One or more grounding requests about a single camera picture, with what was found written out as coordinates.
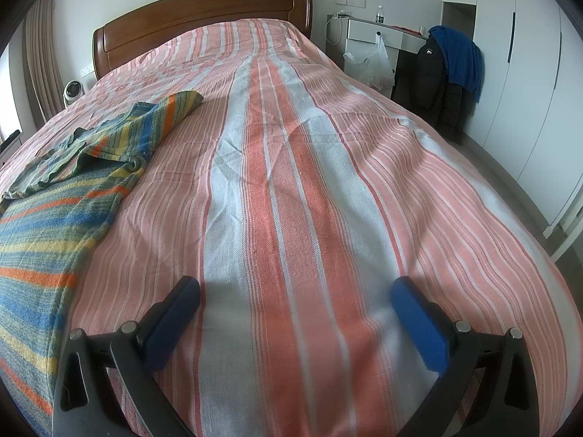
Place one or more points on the clear water bottle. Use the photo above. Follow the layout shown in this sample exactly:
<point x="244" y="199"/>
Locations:
<point x="380" y="14"/>

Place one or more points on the multicolour striped shirt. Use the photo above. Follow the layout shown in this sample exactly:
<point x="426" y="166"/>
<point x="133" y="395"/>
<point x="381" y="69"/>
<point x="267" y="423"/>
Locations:
<point x="59" y="218"/>

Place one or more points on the small white fan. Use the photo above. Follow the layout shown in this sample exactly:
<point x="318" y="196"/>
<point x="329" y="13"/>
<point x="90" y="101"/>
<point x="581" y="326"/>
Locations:
<point x="74" y="92"/>

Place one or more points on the white plastic bag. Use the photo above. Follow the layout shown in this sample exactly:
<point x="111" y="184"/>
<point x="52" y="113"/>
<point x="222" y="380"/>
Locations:
<point x="371" y="68"/>

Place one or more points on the white wardrobe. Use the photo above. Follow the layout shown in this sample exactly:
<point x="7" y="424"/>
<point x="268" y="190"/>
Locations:
<point x="524" y="100"/>

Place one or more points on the brown wooden headboard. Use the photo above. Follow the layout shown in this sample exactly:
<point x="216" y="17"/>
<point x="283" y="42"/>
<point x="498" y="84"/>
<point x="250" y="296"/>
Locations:
<point x="205" y="13"/>

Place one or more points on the white desk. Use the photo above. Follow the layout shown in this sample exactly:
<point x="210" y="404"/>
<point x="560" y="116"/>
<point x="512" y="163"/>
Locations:
<point x="364" y="32"/>

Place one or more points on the window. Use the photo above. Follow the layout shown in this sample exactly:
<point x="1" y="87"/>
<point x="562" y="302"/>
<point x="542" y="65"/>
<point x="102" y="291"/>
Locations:
<point x="9" y="95"/>

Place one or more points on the red items on desk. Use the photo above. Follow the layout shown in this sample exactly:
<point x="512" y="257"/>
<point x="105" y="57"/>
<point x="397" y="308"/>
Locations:
<point x="405" y="30"/>

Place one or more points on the white wall socket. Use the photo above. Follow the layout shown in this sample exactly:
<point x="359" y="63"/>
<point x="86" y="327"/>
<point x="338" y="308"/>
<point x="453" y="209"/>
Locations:
<point x="350" y="2"/>

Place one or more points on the bed with pink striped cover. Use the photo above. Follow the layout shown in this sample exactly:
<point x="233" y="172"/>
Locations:
<point x="291" y="191"/>

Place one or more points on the blue garment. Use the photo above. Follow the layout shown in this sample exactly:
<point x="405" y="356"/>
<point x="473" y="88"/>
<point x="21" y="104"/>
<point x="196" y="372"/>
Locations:
<point x="460" y="59"/>

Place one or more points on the black item on windowsill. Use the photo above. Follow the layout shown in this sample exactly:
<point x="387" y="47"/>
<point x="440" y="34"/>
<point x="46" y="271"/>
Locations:
<point x="9" y="139"/>

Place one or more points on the black jacket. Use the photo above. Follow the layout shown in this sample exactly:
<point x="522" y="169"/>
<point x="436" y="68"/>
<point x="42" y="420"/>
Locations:
<point x="432" y="86"/>

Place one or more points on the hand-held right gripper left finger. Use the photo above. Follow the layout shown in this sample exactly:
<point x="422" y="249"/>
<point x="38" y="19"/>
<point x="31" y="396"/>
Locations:
<point x="171" y="323"/>

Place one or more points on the beige curtain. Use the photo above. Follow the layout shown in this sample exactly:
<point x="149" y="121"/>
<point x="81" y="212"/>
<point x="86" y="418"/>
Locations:
<point x="43" y="54"/>

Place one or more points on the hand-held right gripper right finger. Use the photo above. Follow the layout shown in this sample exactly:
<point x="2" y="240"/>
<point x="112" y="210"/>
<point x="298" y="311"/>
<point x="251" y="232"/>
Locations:
<point x="419" y="327"/>

